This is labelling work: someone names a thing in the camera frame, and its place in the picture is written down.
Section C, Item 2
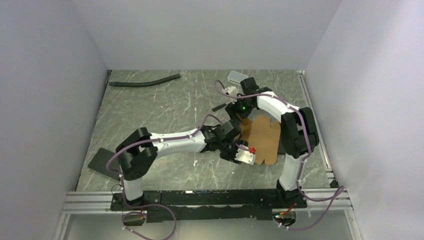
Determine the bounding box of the brown cardboard box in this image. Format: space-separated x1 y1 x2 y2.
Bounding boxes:
240 115 281 165

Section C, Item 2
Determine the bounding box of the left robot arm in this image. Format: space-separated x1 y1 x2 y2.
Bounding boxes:
112 120 250 210

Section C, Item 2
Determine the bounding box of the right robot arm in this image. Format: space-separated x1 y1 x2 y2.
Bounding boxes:
219 77 320 208

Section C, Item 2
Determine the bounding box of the small hammer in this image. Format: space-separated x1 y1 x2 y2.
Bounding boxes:
211 103 228 112

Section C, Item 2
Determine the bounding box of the white plastic container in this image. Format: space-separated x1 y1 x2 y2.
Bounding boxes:
227 70 249 85

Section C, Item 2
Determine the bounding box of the black rectangular pad right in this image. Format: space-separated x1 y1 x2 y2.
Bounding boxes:
277 142 286 155

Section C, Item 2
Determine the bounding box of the black rectangular pad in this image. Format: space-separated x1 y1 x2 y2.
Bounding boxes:
277 142 286 155
87 148 120 181

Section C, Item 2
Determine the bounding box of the black rectangular pad left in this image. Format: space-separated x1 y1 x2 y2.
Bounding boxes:
87 148 120 181

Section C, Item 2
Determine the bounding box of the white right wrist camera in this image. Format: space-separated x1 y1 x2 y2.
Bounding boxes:
222 86 239 97

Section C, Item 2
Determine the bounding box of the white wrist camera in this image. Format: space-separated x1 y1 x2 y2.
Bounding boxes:
222 86 239 97
234 143 256 165

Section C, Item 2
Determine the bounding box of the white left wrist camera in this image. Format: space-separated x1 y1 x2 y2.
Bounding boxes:
234 143 256 165

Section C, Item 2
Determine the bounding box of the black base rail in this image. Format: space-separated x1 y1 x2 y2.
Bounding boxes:
110 188 307 223

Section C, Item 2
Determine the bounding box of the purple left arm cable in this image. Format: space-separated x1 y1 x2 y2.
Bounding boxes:
105 114 224 240

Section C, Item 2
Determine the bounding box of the black foam hose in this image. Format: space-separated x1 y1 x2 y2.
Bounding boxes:
108 73 182 89

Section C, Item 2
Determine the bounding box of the aluminium frame rail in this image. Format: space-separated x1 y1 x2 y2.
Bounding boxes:
61 188 354 214

